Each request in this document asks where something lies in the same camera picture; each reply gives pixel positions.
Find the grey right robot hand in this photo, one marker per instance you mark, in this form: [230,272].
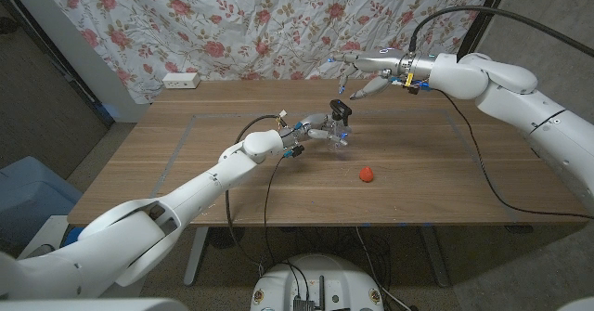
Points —
[385,65]

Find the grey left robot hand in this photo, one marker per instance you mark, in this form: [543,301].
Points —
[315,125]

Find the clear plastic spray bottle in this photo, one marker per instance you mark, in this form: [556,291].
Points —
[339,134]

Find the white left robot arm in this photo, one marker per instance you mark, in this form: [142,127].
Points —
[185,209]

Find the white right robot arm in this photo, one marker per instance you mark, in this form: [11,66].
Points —
[510,97]

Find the small red ball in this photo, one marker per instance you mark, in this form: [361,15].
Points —
[366,174]

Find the floral print backdrop cloth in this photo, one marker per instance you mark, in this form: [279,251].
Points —
[232,23]

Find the white power strip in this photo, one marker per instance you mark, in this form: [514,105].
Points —
[181,81]

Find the black round disc under table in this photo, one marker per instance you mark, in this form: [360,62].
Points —
[226,237]

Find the white robot torso base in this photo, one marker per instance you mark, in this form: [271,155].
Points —
[274,278]

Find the grey table leg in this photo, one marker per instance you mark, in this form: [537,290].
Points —
[436,260]

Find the white table leg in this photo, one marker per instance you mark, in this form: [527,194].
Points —
[192,264]

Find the blue and black foot pedal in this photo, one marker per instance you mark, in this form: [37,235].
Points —
[74,236]

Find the white robot chest cover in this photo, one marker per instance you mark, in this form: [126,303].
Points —
[93,305]

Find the white floor board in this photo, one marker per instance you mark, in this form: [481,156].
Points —
[46,237]

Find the blue plastic bin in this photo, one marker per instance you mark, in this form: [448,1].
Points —
[28,190]

